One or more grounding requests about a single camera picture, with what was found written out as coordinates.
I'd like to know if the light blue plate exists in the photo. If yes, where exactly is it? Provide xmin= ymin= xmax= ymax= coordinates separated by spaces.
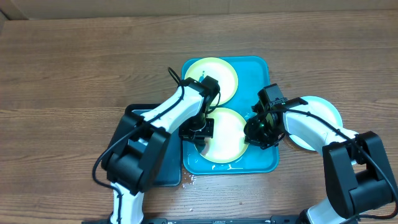
xmin=289 ymin=96 xmax=343 ymax=151

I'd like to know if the yellow-green plate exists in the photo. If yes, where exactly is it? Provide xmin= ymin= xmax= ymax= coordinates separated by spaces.
xmin=184 ymin=57 xmax=238 ymax=106
xmin=195 ymin=108 xmax=248 ymax=163

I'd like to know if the teal plastic tray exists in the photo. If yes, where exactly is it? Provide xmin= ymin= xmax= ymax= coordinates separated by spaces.
xmin=182 ymin=56 xmax=279 ymax=175

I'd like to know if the black water tray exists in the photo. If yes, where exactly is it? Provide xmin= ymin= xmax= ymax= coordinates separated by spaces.
xmin=125 ymin=103 xmax=182 ymax=187

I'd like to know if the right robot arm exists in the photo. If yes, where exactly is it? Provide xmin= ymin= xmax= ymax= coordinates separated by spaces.
xmin=244 ymin=96 xmax=397 ymax=223

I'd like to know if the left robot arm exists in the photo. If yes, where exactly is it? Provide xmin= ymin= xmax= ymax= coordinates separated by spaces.
xmin=95 ymin=77 xmax=220 ymax=223

